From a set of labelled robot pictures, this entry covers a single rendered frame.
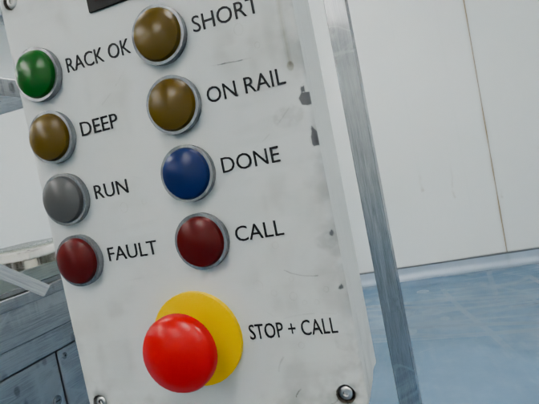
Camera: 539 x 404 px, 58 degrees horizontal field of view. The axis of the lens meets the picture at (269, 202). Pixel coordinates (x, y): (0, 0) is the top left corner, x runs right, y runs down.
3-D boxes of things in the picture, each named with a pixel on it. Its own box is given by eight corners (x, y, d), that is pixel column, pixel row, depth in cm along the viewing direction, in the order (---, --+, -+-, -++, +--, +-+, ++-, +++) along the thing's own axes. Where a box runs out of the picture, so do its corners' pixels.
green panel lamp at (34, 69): (54, 91, 27) (43, 42, 27) (17, 103, 28) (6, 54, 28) (65, 93, 28) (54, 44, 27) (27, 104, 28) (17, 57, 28)
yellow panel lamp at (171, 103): (197, 125, 24) (185, 70, 24) (150, 136, 25) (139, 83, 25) (204, 125, 25) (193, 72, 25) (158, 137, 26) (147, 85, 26)
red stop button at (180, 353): (215, 398, 23) (198, 317, 23) (144, 401, 25) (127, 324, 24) (249, 358, 28) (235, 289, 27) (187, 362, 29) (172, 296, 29)
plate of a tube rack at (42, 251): (30, 260, 108) (28, 251, 107) (-51, 273, 115) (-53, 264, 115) (100, 239, 131) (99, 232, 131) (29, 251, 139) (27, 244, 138)
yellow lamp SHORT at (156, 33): (182, 53, 24) (171, -3, 24) (135, 67, 25) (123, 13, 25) (190, 55, 25) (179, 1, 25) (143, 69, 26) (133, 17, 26)
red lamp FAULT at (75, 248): (97, 283, 27) (87, 235, 27) (58, 288, 28) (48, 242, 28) (106, 280, 28) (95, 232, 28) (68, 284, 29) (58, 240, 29)
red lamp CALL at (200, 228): (226, 266, 25) (215, 212, 25) (179, 272, 26) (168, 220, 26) (232, 262, 26) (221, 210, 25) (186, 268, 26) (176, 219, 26)
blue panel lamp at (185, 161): (212, 195, 25) (200, 142, 24) (164, 205, 25) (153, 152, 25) (218, 194, 25) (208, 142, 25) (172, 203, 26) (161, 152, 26)
